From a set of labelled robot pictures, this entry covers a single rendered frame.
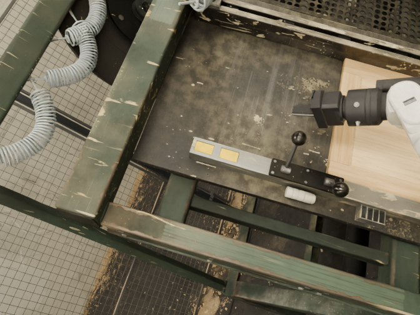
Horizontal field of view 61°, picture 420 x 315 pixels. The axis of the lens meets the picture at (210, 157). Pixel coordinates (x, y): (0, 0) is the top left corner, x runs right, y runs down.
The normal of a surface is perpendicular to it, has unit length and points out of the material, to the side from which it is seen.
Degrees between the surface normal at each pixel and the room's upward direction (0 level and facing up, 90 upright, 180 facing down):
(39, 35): 90
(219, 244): 56
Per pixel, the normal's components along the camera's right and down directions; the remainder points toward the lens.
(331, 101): -0.45, -0.48
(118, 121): 0.08, -0.39
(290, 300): -0.75, -0.45
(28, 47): 0.61, -0.17
